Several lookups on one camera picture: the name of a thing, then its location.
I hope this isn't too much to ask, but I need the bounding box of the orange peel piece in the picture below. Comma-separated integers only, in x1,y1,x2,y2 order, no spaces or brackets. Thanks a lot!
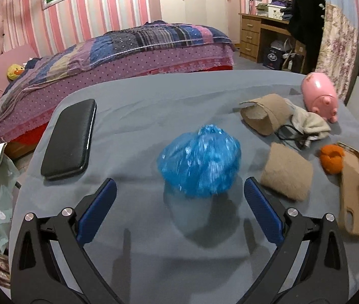
319,144,345,175

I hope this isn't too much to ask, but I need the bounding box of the beige cloth pouch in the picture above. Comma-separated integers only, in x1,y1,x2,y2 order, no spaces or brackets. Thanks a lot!
275,98,331,150

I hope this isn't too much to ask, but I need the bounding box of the blue plastic bag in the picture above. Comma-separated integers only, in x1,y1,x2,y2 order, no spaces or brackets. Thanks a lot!
157,124,241,198

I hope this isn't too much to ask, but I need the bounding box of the tan phone case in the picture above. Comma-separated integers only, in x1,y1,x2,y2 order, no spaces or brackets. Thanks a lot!
337,142,359,236

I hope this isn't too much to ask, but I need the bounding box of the black phone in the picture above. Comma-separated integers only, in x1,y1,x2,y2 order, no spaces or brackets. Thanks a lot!
41,99,97,180

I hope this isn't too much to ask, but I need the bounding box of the pink pig mug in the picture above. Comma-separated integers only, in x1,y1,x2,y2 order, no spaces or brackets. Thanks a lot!
301,72,339,123

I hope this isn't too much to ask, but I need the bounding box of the yellow duck plush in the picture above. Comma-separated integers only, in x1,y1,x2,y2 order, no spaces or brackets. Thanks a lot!
6,64,25,81

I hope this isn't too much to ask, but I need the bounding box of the floral curtain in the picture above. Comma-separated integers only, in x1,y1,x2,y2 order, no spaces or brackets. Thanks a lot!
315,4,358,101

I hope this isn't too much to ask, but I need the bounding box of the black box under desk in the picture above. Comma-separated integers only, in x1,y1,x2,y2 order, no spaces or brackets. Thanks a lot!
262,47,286,71

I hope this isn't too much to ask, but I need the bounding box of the wooden desk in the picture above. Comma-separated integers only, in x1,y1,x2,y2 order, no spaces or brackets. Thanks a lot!
239,13,307,73

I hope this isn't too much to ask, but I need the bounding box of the black hanging coat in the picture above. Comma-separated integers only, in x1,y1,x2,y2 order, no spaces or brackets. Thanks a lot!
288,0,326,72

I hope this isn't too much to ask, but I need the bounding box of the bed with patchwork quilt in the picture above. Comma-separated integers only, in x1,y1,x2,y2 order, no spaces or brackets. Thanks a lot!
0,21,235,143

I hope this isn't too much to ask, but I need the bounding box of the white wardrobe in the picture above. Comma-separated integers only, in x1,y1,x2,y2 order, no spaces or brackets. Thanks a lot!
159,0,240,44

